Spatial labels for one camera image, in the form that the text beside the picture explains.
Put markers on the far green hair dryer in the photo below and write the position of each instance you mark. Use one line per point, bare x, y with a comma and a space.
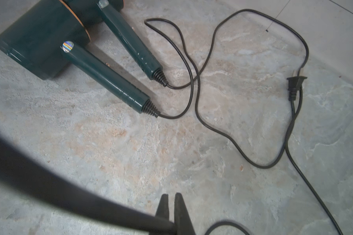
92, 12

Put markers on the green hair dryer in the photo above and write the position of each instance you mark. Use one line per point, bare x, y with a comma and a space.
92, 12
49, 36

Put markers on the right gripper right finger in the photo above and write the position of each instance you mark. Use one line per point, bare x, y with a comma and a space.
182, 219

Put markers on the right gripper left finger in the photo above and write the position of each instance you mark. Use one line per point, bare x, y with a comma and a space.
163, 207

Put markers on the near green hair dryer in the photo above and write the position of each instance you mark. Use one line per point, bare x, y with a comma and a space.
49, 36

